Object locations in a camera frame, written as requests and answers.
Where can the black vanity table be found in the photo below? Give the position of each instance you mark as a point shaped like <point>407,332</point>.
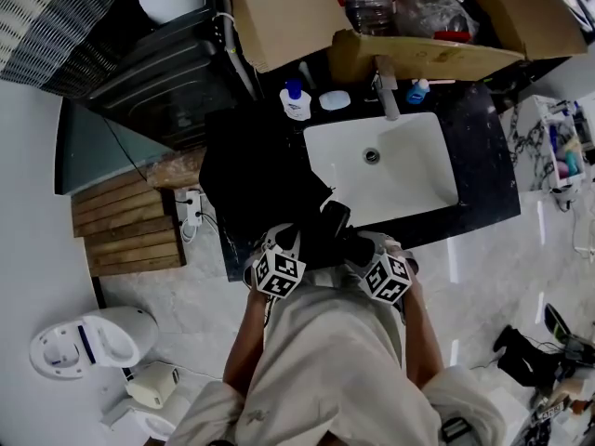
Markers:
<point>483,165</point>

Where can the wooden slat steps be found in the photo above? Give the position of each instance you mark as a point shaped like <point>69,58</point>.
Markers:
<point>125,226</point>

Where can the clear plastic jug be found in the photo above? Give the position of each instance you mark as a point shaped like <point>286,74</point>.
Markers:
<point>367,3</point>

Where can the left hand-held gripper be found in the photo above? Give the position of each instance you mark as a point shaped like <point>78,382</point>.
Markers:
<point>276,272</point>

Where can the white pump bottle blue cap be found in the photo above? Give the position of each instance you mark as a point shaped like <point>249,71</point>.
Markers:
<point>295,102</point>

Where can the person's beige clothing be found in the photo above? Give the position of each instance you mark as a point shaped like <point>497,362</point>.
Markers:
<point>334,370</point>

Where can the person's left forearm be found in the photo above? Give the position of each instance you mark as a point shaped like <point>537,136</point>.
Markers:
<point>246,351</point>

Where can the white toilet open lid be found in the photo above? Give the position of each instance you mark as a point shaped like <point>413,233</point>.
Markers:
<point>107,337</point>

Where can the person's right forearm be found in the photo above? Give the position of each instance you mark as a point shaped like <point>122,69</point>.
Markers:
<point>420,337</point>

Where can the beige box appliance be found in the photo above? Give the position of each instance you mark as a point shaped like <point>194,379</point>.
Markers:
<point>153,384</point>

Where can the large open cardboard box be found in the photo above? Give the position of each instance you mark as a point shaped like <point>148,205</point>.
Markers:
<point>288,17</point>

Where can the white helmet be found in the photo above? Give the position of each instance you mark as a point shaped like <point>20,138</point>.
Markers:
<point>564,195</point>

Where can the dark grey washing machine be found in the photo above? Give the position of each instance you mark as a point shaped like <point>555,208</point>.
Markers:
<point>176,86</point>

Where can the small blue bottle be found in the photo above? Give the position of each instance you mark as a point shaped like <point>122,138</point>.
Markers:
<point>418,92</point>

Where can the woven two-tone basket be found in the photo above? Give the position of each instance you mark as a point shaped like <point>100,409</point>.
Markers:
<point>56,21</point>

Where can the white power strip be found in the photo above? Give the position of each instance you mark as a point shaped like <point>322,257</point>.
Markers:
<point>193,207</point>

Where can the marble pattern cabinet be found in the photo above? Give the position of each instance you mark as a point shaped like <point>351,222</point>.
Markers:
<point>534,147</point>

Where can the white sink basin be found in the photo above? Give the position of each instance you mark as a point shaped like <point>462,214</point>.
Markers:
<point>400,170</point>

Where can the thin pale stick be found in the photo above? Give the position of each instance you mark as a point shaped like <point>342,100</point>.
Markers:
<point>441,82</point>

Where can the white toilet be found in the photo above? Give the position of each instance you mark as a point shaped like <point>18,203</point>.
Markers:
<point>144,421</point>

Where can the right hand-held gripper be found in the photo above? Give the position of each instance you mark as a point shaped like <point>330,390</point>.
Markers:
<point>386,279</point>

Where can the chrome faucet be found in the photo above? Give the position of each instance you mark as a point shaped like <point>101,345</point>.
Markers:
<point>388,95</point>

